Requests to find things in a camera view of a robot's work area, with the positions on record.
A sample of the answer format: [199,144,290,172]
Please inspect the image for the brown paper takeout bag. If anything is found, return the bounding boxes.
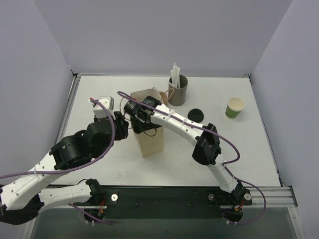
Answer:
[129,87,175,157]

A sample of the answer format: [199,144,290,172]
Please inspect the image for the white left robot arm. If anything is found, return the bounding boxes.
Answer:
[0,112,129,225]

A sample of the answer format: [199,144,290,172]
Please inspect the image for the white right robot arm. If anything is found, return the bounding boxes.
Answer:
[122,94,245,200]

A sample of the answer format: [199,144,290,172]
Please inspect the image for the grey cylindrical straw holder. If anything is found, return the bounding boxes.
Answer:
[168,75,188,107]

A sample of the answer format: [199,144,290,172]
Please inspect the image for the stack of black lids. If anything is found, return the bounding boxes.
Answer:
[187,108,204,123]

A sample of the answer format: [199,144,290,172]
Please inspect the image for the white wrapped straws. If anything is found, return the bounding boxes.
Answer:
[170,62,180,89]

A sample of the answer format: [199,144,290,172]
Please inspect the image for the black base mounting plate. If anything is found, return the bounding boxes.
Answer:
[76,186,252,220]

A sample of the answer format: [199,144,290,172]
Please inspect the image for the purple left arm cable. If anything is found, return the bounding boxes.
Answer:
[0,99,117,226]

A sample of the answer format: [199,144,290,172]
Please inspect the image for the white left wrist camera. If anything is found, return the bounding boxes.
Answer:
[90,96,115,120]

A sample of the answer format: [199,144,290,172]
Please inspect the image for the aluminium frame rail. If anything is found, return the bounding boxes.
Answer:
[39,185,298,208]

